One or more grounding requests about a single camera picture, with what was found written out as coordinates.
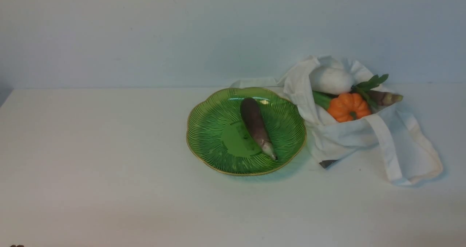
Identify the purple eggplant on plate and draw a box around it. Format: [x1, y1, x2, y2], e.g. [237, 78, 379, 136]
[240, 97, 278, 161]

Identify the green ribbed glass plate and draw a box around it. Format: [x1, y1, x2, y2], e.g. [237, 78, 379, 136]
[186, 87, 307, 176]

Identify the small orange pumpkin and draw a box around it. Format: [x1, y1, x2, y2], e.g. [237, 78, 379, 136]
[327, 93, 372, 123]

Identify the white cloth tote bag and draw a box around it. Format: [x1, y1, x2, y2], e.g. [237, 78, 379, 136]
[232, 55, 444, 186]

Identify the white radish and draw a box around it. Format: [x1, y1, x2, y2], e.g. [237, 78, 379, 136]
[309, 66, 356, 96]

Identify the green leafy vegetable stalk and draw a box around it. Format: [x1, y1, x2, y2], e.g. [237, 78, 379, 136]
[312, 73, 389, 110]

